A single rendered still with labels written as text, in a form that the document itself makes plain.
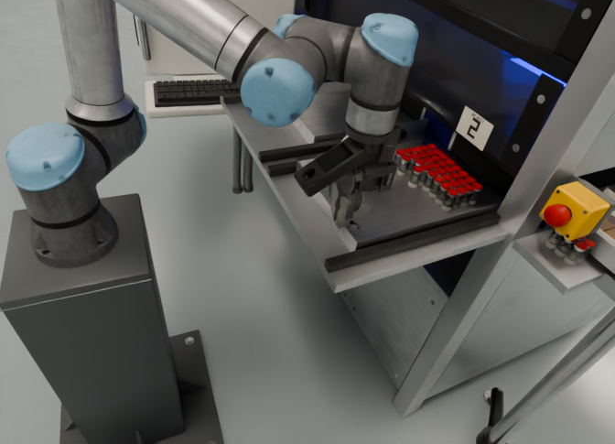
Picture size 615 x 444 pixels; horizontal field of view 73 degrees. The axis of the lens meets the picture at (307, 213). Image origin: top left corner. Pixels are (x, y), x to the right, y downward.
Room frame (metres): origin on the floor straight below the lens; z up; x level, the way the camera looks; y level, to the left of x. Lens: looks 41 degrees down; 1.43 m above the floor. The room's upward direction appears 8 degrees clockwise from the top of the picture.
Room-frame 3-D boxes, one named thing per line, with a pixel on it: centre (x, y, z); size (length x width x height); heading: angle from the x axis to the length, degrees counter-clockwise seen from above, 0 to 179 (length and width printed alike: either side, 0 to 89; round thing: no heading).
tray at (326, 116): (1.05, -0.07, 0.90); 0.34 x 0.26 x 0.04; 120
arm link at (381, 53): (0.58, -0.07, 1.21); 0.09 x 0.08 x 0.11; 79
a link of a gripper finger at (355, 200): (0.55, -0.07, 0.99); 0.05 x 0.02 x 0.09; 30
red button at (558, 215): (0.58, -0.43, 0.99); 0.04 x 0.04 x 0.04; 30
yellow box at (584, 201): (0.60, -0.47, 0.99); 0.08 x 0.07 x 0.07; 120
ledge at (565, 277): (0.61, -0.51, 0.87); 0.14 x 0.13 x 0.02; 120
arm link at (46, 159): (0.55, 0.45, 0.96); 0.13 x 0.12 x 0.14; 169
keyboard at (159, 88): (1.21, 0.33, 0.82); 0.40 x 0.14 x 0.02; 113
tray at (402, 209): (0.72, -0.17, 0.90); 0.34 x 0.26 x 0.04; 121
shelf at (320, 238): (0.87, -0.10, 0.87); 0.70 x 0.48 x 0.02; 30
